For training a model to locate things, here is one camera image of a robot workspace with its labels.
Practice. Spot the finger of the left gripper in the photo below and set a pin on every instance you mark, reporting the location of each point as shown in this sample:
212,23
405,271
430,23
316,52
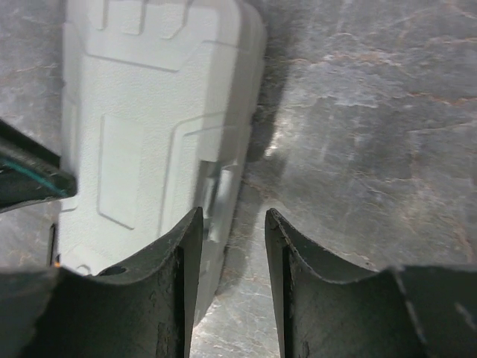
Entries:
30,173

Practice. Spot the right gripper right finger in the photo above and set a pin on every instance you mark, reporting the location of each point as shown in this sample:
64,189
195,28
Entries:
326,306

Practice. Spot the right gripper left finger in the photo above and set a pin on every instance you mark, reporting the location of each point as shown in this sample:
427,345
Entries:
143,306

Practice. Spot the grey plastic tool case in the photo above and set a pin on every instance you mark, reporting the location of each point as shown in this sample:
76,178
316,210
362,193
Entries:
158,99

